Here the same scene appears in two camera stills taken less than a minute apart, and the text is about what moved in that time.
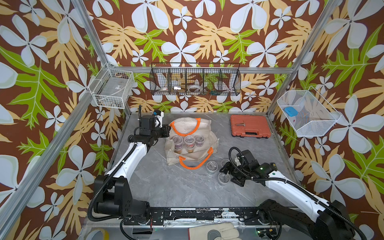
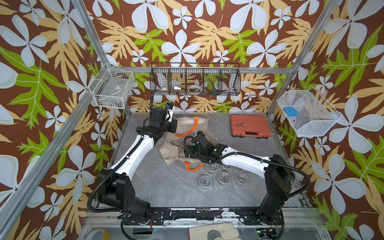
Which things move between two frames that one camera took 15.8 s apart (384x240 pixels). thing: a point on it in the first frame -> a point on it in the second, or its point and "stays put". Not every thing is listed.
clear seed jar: x=223 y=178 stays put
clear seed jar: x=211 y=167 stays put
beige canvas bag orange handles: x=190 y=142 stays put
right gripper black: x=232 y=166 -> x=192 y=148
